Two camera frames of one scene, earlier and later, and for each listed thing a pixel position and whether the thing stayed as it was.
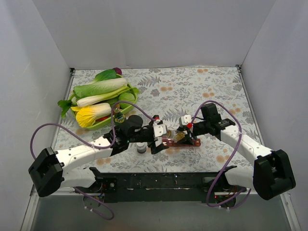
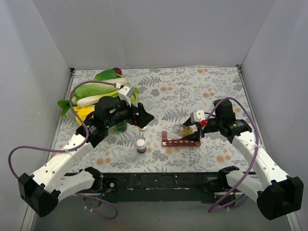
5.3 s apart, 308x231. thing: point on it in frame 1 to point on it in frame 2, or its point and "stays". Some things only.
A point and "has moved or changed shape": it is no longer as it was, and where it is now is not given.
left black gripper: (156, 140) to (135, 115)
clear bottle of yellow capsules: (175, 134) has moved or changed shape
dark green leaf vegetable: (106, 74) stays
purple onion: (118, 70) stays
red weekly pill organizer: (168, 142) stays
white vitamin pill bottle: (141, 147) stays
